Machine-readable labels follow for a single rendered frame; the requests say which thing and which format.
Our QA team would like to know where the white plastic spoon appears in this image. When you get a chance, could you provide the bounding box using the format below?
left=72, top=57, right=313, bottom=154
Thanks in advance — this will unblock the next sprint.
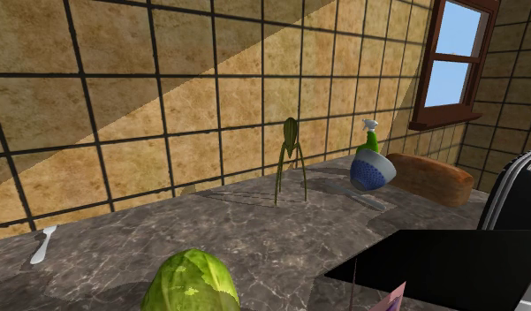
left=29, top=224, right=58, bottom=266

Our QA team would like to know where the green spray bottle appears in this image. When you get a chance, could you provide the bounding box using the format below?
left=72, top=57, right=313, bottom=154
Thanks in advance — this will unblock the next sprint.
left=355, top=118, right=381, bottom=156

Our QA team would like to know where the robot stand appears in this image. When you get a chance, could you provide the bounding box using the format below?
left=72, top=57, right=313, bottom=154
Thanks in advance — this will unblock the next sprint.
left=323, top=229, right=531, bottom=311

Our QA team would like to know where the brown framed window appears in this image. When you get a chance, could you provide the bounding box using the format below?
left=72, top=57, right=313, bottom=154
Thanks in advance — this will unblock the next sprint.
left=408, top=0, right=501, bottom=132

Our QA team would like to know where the pink card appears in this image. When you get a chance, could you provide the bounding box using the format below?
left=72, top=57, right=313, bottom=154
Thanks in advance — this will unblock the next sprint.
left=368, top=281, right=408, bottom=311

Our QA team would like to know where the green cabbage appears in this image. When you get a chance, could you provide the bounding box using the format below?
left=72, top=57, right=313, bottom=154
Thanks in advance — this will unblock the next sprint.
left=139, top=247, right=241, bottom=311

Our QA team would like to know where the blue and white dotted bowl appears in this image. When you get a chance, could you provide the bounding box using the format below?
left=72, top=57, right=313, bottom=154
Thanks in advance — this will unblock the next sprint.
left=349, top=148, right=398, bottom=193

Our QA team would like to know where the grey knife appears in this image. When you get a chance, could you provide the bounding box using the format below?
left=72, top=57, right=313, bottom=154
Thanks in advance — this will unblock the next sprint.
left=324, top=180, right=387, bottom=213

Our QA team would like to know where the green tripod citrus juicer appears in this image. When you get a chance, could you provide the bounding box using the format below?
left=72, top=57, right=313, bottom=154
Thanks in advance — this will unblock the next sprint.
left=273, top=116, right=308, bottom=208

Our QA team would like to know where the black appliance with silver trim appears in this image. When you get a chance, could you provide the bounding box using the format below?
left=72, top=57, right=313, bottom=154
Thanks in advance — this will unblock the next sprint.
left=476, top=148, right=531, bottom=231

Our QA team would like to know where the brown bread loaf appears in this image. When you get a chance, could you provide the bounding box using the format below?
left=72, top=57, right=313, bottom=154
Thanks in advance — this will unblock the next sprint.
left=384, top=152, right=475, bottom=209

